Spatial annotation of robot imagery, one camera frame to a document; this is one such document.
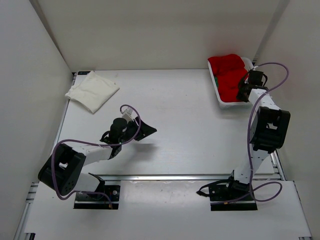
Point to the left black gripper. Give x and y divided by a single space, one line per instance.
145 130

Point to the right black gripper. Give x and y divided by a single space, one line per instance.
239 97

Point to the red t shirt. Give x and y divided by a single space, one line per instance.
229 70

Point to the white t shirt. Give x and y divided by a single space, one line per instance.
93 91

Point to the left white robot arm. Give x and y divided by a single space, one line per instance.
62 171

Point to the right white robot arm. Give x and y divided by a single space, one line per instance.
267 129

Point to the white plastic basket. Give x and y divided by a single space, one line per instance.
223 105

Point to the black label on table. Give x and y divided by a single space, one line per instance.
83 73

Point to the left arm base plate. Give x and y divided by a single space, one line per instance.
109 201

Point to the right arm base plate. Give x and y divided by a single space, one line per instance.
223 199

